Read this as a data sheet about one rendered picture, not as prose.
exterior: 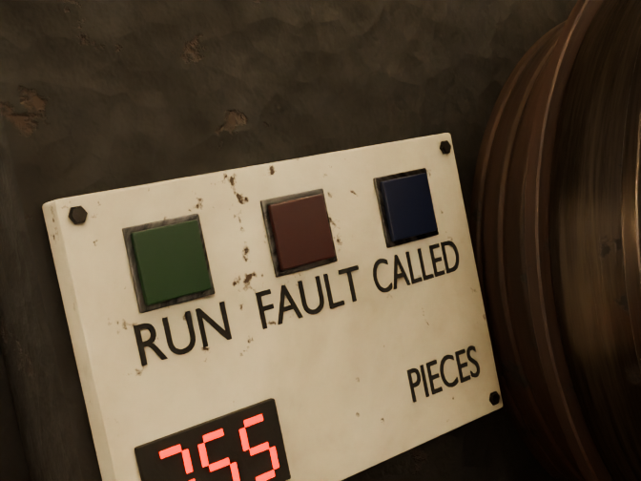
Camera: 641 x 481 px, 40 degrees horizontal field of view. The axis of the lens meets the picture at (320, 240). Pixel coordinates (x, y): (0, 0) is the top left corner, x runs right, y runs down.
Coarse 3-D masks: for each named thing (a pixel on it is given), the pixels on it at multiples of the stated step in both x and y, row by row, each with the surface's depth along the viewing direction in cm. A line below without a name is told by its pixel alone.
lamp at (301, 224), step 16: (272, 208) 47; (288, 208) 47; (304, 208) 48; (320, 208) 48; (272, 224) 47; (288, 224) 47; (304, 224) 48; (320, 224) 48; (288, 240) 47; (304, 240) 48; (320, 240) 48; (288, 256) 47; (304, 256) 48; (320, 256) 48
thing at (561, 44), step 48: (576, 48) 53; (528, 96) 59; (528, 144) 56; (480, 192) 58; (528, 192) 50; (480, 240) 58; (528, 240) 50; (528, 288) 50; (528, 336) 55; (528, 384) 57; (528, 432) 59; (576, 432) 50; (576, 480) 60
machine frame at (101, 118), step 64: (0, 0) 42; (64, 0) 43; (128, 0) 45; (192, 0) 48; (256, 0) 50; (320, 0) 53; (384, 0) 56; (448, 0) 59; (512, 0) 63; (576, 0) 67; (0, 64) 41; (64, 64) 43; (128, 64) 45; (192, 64) 47; (256, 64) 50; (320, 64) 52; (384, 64) 55; (448, 64) 59; (512, 64) 62; (0, 128) 42; (64, 128) 43; (128, 128) 45; (192, 128) 47; (256, 128) 49; (320, 128) 52; (384, 128) 55; (448, 128) 58; (0, 192) 43; (64, 192) 43; (0, 256) 45; (0, 320) 47; (64, 320) 42; (0, 384) 48; (64, 384) 42; (0, 448) 48; (64, 448) 43; (448, 448) 56; (512, 448) 59
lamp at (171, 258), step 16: (176, 224) 43; (192, 224) 44; (144, 240) 42; (160, 240) 43; (176, 240) 43; (192, 240) 44; (144, 256) 42; (160, 256) 43; (176, 256) 43; (192, 256) 44; (144, 272) 42; (160, 272) 43; (176, 272) 43; (192, 272) 44; (144, 288) 42; (160, 288) 42; (176, 288) 43; (192, 288) 43; (208, 288) 44
